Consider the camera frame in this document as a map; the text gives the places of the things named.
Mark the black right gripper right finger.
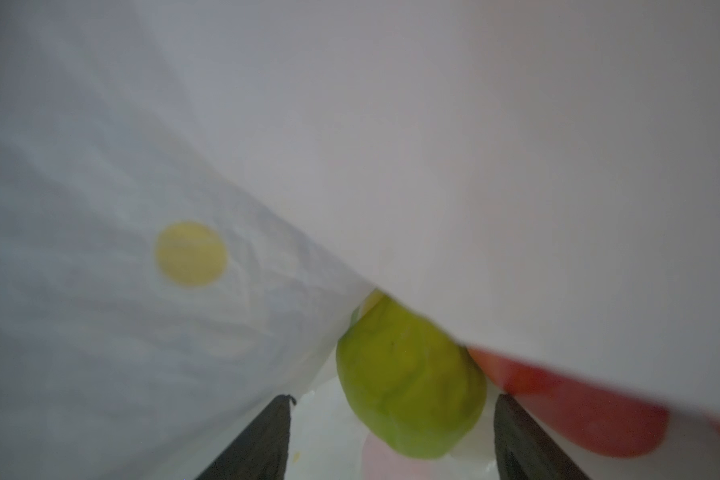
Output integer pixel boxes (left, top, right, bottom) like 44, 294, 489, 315
493, 394, 589, 480

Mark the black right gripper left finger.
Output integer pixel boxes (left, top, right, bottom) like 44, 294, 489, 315
197, 395, 297, 480

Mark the white lemon-print plastic bag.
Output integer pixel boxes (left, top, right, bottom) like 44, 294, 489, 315
0, 1, 720, 479

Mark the green fake pear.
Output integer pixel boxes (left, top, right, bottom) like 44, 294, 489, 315
335, 290, 488, 460

